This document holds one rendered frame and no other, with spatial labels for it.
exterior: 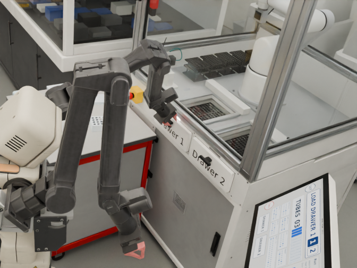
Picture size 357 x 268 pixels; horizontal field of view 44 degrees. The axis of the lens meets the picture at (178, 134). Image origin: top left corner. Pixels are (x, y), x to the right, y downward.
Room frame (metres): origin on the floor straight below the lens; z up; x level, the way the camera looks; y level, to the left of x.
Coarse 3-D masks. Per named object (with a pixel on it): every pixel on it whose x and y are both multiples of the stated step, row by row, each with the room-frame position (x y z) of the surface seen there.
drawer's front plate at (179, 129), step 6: (156, 120) 1.92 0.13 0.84; (174, 120) 1.81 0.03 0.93; (162, 126) 1.88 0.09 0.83; (174, 126) 1.81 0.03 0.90; (180, 126) 1.78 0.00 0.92; (168, 132) 1.84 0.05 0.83; (180, 132) 1.77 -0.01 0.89; (186, 132) 1.74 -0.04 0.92; (174, 138) 1.80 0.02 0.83; (180, 138) 1.76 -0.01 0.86; (186, 138) 1.73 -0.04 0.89; (180, 144) 1.76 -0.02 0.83; (186, 144) 1.72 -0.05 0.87; (186, 150) 1.72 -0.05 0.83
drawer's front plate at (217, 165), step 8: (192, 144) 1.69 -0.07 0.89; (200, 144) 1.65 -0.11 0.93; (192, 152) 1.68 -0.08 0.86; (200, 152) 1.64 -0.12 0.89; (208, 152) 1.61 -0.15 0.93; (200, 160) 1.63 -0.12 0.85; (216, 160) 1.56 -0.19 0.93; (208, 168) 1.59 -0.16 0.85; (216, 168) 1.55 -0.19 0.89; (224, 168) 1.52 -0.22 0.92; (216, 176) 1.54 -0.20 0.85; (224, 176) 1.51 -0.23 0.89; (232, 176) 1.48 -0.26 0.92; (224, 184) 1.50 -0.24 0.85
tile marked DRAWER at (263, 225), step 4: (260, 216) 1.19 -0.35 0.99; (264, 216) 1.18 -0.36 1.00; (268, 216) 1.17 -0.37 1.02; (260, 220) 1.17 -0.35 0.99; (264, 220) 1.16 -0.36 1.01; (268, 220) 1.15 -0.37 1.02; (260, 224) 1.15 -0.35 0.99; (264, 224) 1.14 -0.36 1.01; (268, 224) 1.13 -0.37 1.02; (260, 228) 1.13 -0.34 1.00; (264, 228) 1.12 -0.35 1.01; (260, 232) 1.10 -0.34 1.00
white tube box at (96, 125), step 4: (92, 116) 1.90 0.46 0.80; (96, 116) 1.91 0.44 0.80; (100, 116) 1.91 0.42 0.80; (92, 120) 1.88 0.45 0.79; (96, 120) 1.87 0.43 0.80; (100, 120) 1.88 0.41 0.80; (92, 124) 1.83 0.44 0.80; (96, 124) 1.84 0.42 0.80; (100, 124) 1.84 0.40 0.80; (92, 128) 1.82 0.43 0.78; (96, 128) 1.83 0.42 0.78; (100, 128) 1.84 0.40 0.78
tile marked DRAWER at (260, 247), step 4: (264, 236) 1.07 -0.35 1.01; (256, 240) 1.07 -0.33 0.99; (260, 240) 1.06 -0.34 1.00; (264, 240) 1.05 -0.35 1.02; (256, 244) 1.05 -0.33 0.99; (260, 244) 1.04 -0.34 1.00; (264, 244) 1.04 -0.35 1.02; (256, 248) 1.03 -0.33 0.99; (260, 248) 1.02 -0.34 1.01; (264, 248) 1.02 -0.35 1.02; (256, 252) 1.01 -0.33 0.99; (260, 252) 1.01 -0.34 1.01; (264, 252) 1.00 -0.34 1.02; (256, 256) 0.99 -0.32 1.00
